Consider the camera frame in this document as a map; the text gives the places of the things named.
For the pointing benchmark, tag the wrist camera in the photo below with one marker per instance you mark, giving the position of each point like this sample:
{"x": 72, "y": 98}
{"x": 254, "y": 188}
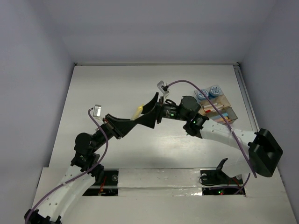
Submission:
{"x": 164, "y": 89}
{"x": 95, "y": 113}

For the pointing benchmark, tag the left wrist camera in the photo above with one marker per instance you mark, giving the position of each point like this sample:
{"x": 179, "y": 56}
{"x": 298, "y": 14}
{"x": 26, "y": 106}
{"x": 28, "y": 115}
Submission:
{"x": 95, "y": 113}

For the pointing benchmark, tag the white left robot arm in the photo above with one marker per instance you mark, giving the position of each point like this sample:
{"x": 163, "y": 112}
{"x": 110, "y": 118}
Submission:
{"x": 84, "y": 171}

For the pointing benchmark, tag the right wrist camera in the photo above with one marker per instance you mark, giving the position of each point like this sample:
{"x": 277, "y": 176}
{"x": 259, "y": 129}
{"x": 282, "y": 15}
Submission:
{"x": 164, "y": 89}

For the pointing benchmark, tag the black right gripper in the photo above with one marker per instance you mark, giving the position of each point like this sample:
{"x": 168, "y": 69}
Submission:
{"x": 149, "y": 119}

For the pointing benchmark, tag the yellow highlighter pen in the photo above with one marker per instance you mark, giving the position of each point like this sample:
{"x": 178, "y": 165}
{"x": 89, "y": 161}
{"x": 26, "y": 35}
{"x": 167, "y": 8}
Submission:
{"x": 137, "y": 113}

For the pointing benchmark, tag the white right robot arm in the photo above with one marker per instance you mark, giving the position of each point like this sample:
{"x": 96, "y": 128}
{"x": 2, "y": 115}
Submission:
{"x": 204, "y": 128}

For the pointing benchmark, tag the compartmented organizer tray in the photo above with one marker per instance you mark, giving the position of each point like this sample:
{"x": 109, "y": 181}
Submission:
{"x": 222, "y": 100}

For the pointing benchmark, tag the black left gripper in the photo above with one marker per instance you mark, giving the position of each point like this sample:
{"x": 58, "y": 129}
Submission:
{"x": 125, "y": 125}

